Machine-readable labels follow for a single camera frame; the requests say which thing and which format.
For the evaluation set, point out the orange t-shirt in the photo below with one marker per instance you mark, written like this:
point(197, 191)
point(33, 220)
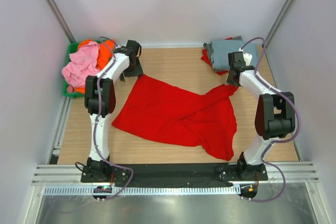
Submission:
point(103, 56)

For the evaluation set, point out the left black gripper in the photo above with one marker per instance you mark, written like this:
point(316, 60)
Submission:
point(137, 72)

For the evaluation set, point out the folded grey-blue t-shirt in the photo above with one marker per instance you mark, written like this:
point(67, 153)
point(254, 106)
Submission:
point(252, 49)

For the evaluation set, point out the slotted cable duct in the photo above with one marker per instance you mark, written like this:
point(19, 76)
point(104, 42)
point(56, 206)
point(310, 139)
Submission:
point(95, 190)

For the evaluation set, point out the left aluminium corner post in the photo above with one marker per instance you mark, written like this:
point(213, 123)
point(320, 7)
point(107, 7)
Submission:
point(60, 19)

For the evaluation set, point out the red t-shirt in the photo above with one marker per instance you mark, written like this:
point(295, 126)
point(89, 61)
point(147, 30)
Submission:
point(160, 112)
point(215, 54)

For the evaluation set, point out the aluminium corner post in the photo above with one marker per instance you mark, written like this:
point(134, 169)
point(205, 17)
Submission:
point(279, 19)
point(60, 19)

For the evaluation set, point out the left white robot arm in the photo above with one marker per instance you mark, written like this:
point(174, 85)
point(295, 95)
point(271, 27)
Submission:
point(100, 101)

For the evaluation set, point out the right aluminium rail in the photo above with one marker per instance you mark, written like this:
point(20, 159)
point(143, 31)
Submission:
point(294, 172)

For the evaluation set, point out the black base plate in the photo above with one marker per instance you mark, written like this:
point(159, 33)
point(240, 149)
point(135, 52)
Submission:
point(192, 175)

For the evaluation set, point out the right aluminium corner post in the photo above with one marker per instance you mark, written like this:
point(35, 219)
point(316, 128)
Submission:
point(279, 19)

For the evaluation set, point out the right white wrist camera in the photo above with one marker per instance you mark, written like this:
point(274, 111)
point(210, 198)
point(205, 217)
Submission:
point(247, 57)

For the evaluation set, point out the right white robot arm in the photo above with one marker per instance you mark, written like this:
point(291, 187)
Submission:
point(274, 119)

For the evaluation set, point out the pink t-shirt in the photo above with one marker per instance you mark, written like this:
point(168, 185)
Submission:
point(83, 63)

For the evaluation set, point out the folded dark grey t-shirt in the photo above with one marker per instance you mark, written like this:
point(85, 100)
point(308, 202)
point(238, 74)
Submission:
point(235, 44)

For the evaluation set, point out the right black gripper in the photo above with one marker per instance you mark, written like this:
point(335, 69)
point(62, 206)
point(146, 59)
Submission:
point(230, 81)

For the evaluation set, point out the folded red t-shirt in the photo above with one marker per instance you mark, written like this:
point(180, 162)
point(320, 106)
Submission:
point(215, 54)

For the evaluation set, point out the green plastic bin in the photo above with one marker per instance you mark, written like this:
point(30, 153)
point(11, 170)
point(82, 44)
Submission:
point(66, 90)

